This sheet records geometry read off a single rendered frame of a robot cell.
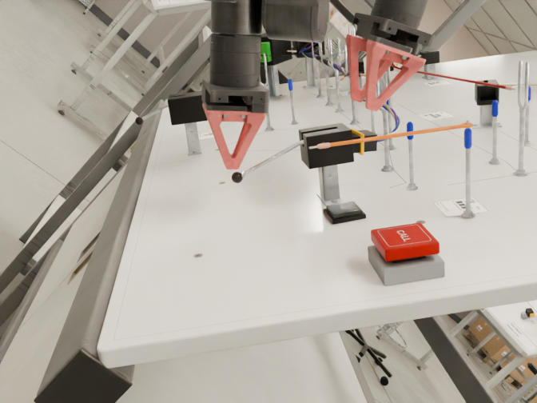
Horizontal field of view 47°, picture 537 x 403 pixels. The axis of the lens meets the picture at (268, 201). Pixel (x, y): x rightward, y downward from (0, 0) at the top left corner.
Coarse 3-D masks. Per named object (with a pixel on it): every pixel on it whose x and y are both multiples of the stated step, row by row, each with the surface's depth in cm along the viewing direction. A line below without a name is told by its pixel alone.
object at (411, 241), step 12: (384, 228) 58; (396, 228) 58; (408, 228) 58; (420, 228) 57; (372, 240) 58; (384, 240) 56; (396, 240) 56; (408, 240) 55; (420, 240) 55; (432, 240) 55; (384, 252) 54; (396, 252) 54; (408, 252) 54; (420, 252) 54; (432, 252) 54
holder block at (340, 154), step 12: (300, 132) 74; (312, 132) 73; (324, 132) 73; (336, 132) 72; (348, 132) 72; (312, 144) 72; (348, 144) 73; (312, 156) 73; (324, 156) 73; (336, 156) 73; (348, 156) 73; (312, 168) 73
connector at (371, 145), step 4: (360, 132) 76; (364, 132) 76; (368, 132) 76; (352, 136) 74; (356, 136) 74; (364, 136) 74; (368, 136) 74; (372, 136) 74; (376, 140) 74; (356, 144) 74; (364, 144) 74; (368, 144) 74; (372, 144) 74; (376, 144) 75; (356, 148) 74; (364, 148) 74; (368, 148) 74; (372, 148) 75; (376, 148) 75; (356, 152) 74
